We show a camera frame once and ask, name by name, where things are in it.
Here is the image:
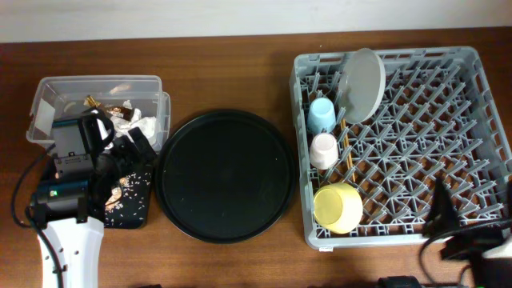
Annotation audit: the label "white napkin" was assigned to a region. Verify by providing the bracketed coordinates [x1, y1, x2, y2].
[109, 100, 156, 145]

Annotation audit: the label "gold snack wrapper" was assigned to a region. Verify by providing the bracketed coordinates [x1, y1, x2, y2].
[84, 95, 134, 121]

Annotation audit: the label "yellow bowl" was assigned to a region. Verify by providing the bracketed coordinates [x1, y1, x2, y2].
[314, 182, 363, 234]

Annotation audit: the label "wooden chopstick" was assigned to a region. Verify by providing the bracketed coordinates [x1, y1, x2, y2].
[341, 118, 350, 166]
[344, 134, 355, 182]

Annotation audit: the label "pink plastic cup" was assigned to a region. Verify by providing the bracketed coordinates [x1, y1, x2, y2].
[310, 133, 339, 170]

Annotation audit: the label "light grey plate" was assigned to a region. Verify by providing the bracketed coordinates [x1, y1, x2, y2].
[338, 48, 386, 124]

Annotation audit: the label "blue plastic cup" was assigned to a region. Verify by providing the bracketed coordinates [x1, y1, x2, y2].
[306, 98, 336, 134]

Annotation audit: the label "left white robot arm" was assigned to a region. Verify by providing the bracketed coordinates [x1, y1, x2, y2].
[26, 122, 156, 287]

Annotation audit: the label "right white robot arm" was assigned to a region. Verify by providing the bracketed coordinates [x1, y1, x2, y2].
[418, 178, 511, 287]

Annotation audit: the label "clear plastic waste bin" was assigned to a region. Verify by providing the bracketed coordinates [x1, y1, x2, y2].
[26, 75, 171, 152]

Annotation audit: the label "grey dishwasher rack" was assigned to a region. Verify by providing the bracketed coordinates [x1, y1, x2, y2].
[290, 46, 511, 251]

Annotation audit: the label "food scraps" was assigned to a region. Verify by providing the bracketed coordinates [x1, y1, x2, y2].
[104, 165, 154, 230]

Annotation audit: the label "black rectangular tray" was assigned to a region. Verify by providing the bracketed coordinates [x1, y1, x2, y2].
[39, 158, 155, 230]

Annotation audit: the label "round black serving tray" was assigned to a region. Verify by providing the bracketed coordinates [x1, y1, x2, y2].
[154, 110, 298, 244]

